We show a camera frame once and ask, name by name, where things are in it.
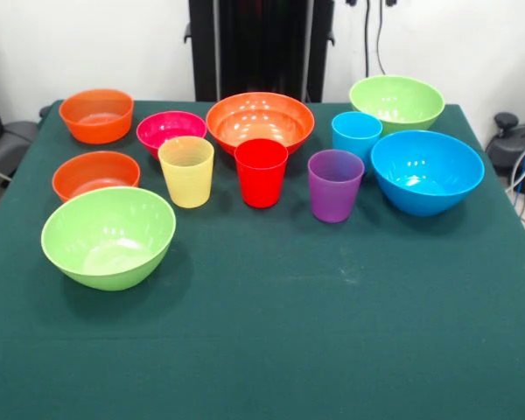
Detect black wall cable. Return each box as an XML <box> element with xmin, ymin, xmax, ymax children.
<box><xmin>375</xmin><ymin>0</ymin><xmax>389</xmax><ymax>75</ymax></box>
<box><xmin>364</xmin><ymin>0</ymin><xmax>373</xmax><ymax>76</ymax></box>

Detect green bowl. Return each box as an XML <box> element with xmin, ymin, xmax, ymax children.
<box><xmin>348</xmin><ymin>74</ymin><xmax>446</xmax><ymax>137</ymax></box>
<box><xmin>40</xmin><ymin>186</ymin><xmax>178</xmax><ymax>292</ymax></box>

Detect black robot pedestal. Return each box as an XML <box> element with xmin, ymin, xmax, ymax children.
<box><xmin>184</xmin><ymin>0</ymin><xmax>336</xmax><ymax>104</ymax></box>

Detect red cup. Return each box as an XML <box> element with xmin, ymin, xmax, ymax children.
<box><xmin>234</xmin><ymin>138</ymin><xmax>290</xmax><ymax>209</ymax></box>

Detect small orange bowl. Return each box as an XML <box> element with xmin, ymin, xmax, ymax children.
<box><xmin>59</xmin><ymin>88</ymin><xmax>136</xmax><ymax>145</ymax></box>
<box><xmin>51</xmin><ymin>150</ymin><xmax>142</xmax><ymax>203</ymax></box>

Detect blue cup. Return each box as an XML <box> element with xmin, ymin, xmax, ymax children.
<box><xmin>331</xmin><ymin>110</ymin><xmax>384</xmax><ymax>174</ymax></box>

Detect purple cup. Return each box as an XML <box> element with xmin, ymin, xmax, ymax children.
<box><xmin>306</xmin><ymin>149</ymin><xmax>366</xmax><ymax>224</ymax></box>

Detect blue bowl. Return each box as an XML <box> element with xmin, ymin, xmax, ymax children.
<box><xmin>369</xmin><ymin>129</ymin><xmax>486</xmax><ymax>218</ymax></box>

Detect large orange bowl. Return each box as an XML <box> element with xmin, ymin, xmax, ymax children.
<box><xmin>205</xmin><ymin>91</ymin><xmax>316</xmax><ymax>157</ymax></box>

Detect dark green table cloth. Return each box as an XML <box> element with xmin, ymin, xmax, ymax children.
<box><xmin>0</xmin><ymin>99</ymin><xmax>525</xmax><ymax>420</ymax></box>

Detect gray chair base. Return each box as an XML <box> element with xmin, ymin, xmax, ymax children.
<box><xmin>0</xmin><ymin>120</ymin><xmax>39</xmax><ymax>180</ymax></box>

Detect pink bowl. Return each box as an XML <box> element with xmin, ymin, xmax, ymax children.
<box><xmin>136</xmin><ymin>110</ymin><xmax>208</xmax><ymax>161</ymax></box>

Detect yellow cup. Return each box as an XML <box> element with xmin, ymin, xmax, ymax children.
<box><xmin>157</xmin><ymin>135</ymin><xmax>215</xmax><ymax>209</ymax></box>

